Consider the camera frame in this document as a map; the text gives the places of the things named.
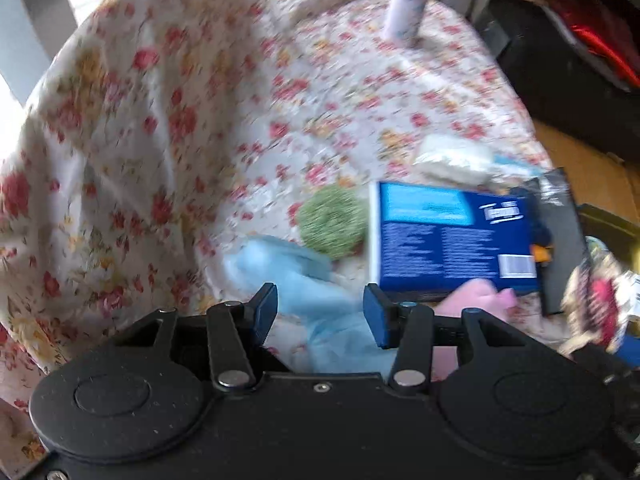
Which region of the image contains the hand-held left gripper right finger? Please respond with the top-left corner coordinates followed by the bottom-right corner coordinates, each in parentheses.
top-left (362, 282), bottom-right (527, 396)

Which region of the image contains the clear plastic bag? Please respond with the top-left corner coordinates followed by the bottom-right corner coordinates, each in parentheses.
top-left (412, 135), bottom-right (541, 193)

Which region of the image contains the teal metal tin box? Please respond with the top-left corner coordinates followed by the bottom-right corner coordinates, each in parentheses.
top-left (575, 202), bottom-right (640, 366)

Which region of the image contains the green scouring pad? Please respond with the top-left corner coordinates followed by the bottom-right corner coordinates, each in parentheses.
top-left (296, 183), bottom-right (371, 261)

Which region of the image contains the purple cartoon water bottle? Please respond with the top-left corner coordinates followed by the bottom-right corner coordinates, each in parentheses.
top-left (382, 0), bottom-right (441, 48)

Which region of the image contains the light blue face mask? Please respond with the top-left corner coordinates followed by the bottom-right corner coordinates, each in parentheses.
top-left (222, 237), bottom-right (401, 373)

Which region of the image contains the yellow navy cloth bundle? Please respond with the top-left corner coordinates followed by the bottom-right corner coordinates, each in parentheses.
top-left (530, 222), bottom-right (553, 266)

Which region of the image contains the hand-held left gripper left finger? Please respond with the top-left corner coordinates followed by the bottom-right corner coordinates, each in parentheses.
top-left (112, 282), bottom-right (279, 392)

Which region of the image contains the pink soft cloth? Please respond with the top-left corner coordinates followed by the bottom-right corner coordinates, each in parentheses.
top-left (430, 277), bottom-right (518, 381)

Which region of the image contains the black triangular box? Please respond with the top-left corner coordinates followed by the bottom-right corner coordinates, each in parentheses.
top-left (532, 167), bottom-right (593, 316)

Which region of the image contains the black leather sofa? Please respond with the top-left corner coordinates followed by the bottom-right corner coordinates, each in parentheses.
top-left (492, 0), bottom-right (640, 161)

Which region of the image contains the blue tissue pack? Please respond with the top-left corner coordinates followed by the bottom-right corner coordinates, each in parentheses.
top-left (369, 180), bottom-right (543, 296)

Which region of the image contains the window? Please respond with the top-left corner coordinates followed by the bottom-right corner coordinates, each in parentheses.
top-left (0, 0), bottom-right (101, 111)

